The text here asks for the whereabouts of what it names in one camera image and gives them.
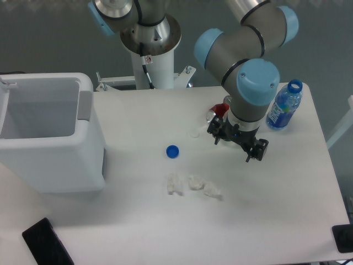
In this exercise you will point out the black device at right edge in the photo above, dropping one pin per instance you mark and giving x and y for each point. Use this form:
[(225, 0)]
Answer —
[(343, 237)]

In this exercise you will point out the blue plastic drink bottle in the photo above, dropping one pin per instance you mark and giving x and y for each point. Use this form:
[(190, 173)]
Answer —
[(286, 103)]

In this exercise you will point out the middle crumpled white tissue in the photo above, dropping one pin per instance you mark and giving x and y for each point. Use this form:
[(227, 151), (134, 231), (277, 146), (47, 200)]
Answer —
[(196, 182)]

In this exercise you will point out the white table frame bracket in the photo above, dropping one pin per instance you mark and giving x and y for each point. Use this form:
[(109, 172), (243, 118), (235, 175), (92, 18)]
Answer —
[(126, 83)]

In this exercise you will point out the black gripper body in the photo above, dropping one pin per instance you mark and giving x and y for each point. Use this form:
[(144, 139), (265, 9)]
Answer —
[(235, 134)]

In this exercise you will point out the white open trash can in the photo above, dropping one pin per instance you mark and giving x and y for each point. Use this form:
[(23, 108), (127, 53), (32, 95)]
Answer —
[(50, 134)]

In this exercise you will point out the black smartphone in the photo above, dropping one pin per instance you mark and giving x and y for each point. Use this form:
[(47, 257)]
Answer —
[(44, 244)]

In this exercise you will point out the white frame at right edge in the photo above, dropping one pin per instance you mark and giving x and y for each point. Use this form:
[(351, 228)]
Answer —
[(344, 124)]

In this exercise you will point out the crushed red soda can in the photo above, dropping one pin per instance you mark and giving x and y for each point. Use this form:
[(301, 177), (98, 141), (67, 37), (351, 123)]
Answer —
[(219, 110)]

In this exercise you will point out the blue bottle cap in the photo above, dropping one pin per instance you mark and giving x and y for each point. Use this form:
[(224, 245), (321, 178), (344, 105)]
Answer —
[(172, 151)]

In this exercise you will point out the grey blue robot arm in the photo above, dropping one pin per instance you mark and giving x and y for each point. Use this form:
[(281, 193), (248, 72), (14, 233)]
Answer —
[(148, 32)]

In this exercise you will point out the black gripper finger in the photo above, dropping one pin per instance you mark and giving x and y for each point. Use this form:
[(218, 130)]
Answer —
[(257, 149), (215, 128)]

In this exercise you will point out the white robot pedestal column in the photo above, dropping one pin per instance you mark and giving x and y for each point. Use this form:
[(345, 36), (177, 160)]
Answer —
[(156, 65)]

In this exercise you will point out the right crumpled white tissue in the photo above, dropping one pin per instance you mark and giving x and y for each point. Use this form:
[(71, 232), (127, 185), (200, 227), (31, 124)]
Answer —
[(211, 190)]

